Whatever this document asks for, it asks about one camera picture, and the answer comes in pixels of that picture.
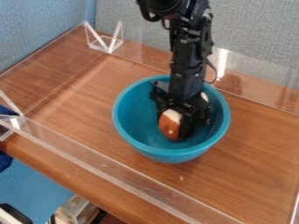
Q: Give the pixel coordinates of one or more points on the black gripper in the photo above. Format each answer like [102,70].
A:
[196,108]

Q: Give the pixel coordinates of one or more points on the brown and white toy mushroom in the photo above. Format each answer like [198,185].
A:
[169,124]

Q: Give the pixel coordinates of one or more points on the blue plastic bowl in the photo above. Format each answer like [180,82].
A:
[134,116]

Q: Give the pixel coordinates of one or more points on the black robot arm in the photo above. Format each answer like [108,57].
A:
[186,18]

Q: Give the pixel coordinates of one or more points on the clear acrylic back barrier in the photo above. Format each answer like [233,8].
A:
[254,79]

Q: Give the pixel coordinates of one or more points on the clear acrylic barrier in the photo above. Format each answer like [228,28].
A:
[73,162]
[254,79]

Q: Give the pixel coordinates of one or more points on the clear acrylic front barrier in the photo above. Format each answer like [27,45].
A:
[73,162]

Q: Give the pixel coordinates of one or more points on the clear plastic box below table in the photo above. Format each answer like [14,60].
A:
[75,211]

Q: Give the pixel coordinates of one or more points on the blue object at left edge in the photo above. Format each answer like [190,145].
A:
[6,160]

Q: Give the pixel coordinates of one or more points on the black and white object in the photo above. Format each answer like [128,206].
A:
[13,216]

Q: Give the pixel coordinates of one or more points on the clear acrylic corner bracket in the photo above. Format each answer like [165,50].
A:
[102,42]

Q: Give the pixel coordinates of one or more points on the clear acrylic left bracket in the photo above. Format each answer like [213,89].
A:
[10,116]

